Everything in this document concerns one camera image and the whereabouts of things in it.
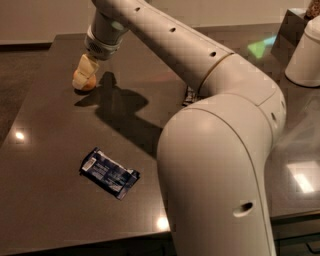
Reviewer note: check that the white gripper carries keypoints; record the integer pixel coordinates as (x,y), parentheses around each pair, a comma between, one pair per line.
(101,49)

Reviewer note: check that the orange fruit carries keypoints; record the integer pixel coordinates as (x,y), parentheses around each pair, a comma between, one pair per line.
(89,85)

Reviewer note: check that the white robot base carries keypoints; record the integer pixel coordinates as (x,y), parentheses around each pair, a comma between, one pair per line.
(304,66)

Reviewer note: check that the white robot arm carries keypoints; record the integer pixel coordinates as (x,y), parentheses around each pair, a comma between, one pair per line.
(211,154)

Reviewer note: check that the blue rxbar blueberry wrapper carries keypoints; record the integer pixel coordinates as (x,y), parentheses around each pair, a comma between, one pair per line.
(110,175)

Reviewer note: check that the black rxbar wrapper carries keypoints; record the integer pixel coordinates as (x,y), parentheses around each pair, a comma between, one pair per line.
(190,97)

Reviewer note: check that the dark box on table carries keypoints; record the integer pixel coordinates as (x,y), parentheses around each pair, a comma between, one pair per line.
(289,33)

